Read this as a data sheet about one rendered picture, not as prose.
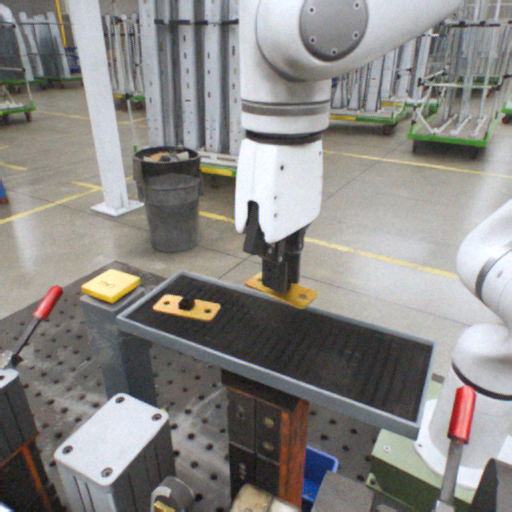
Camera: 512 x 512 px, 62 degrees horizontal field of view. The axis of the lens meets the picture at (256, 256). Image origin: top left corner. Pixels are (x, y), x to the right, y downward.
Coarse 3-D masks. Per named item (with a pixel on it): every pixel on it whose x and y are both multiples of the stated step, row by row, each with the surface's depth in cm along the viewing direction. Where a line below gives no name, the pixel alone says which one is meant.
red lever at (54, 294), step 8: (56, 288) 65; (48, 296) 65; (56, 296) 65; (40, 304) 64; (48, 304) 64; (40, 312) 64; (48, 312) 64; (32, 320) 64; (40, 320) 64; (32, 328) 63; (24, 336) 63; (16, 344) 62; (24, 344) 62; (8, 352) 61; (16, 352) 61; (0, 360) 60; (8, 360) 60; (16, 360) 61
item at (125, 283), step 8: (112, 272) 64; (120, 272) 64; (96, 280) 62; (104, 280) 62; (112, 280) 62; (120, 280) 62; (128, 280) 62; (136, 280) 63; (88, 288) 60; (96, 288) 60; (104, 288) 60; (112, 288) 60; (120, 288) 60; (128, 288) 61; (96, 296) 60; (104, 296) 59; (112, 296) 59; (120, 296) 60
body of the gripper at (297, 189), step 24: (264, 144) 39; (288, 144) 38; (312, 144) 41; (240, 168) 40; (264, 168) 39; (288, 168) 39; (312, 168) 43; (240, 192) 41; (264, 192) 39; (288, 192) 41; (312, 192) 44; (240, 216) 42; (264, 216) 40; (288, 216) 42; (312, 216) 46
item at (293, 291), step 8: (248, 280) 51; (256, 280) 51; (288, 280) 49; (256, 288) 50; (264, 288) 49; (288, 288) 49; (296, 288) 49; (304, 288) 49; (272, 296) 48; (280, 296) 48; (288, 296) 48; (296, 296) 48; (304, 296) 48; (312, 296) 48; (296, 304) 46; (304, 304) 46
